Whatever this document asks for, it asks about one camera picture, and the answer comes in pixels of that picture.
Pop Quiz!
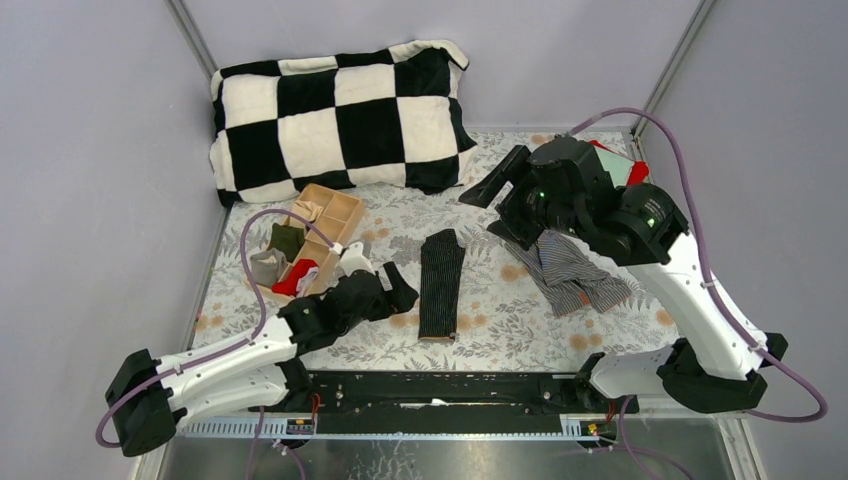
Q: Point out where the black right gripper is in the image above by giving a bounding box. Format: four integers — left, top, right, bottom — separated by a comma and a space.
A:
457, 143, 586, 250

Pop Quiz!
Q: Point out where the grey striped underwear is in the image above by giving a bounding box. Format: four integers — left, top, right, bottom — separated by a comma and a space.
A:
504, 231, 632, 317

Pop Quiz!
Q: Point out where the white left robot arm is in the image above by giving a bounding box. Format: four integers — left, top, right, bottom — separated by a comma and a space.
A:
105, 262, 418, 457

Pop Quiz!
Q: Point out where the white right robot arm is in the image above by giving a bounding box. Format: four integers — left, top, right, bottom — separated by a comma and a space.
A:
461, 161, 788, 414

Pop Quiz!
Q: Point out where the red rolled sock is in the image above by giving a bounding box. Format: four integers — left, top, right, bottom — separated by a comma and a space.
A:
271, 258, 320, 297

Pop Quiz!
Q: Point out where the grey rolled sock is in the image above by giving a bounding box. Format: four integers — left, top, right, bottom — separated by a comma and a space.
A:
249, 248, 288, 288

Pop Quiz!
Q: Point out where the mint green folded cloth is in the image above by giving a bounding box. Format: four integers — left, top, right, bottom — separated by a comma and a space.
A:
594, 146, 635, 187

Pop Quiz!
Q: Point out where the wooden divided organizer box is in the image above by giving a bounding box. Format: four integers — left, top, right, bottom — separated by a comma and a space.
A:
248, 184, 365, 306

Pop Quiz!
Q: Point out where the dark green rolled sock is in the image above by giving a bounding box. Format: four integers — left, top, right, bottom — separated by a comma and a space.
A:
267, 224, 305, 262

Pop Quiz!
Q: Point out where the red folded garment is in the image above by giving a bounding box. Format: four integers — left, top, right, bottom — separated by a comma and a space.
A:
589, 140, 650, 186

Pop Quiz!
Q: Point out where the beige rolled sock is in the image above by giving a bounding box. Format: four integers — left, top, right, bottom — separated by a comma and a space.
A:
285, 200, 324, 230

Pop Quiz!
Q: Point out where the floral patterned bed sheet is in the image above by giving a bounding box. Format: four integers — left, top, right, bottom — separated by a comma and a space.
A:
190, 132, 678, 372

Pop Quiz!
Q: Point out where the black white checkered pillow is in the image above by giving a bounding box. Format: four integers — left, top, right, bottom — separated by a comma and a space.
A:
209, 40, 477, 206

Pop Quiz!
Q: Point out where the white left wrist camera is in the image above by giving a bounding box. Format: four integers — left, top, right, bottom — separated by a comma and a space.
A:
337, 241, 375, 276

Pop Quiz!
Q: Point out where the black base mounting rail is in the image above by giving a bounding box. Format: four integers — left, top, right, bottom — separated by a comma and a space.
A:
268, 370, 639, 435

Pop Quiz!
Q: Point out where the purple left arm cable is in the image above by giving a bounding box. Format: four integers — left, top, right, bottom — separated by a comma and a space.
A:
94, 209, 346, 480

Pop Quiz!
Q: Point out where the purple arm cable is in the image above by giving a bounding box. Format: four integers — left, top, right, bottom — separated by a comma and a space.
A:
566, 107, 829, 480
94, 209, 346, 480

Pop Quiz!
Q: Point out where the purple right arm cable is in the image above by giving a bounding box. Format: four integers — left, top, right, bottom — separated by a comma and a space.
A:
566, 107, 829, 480

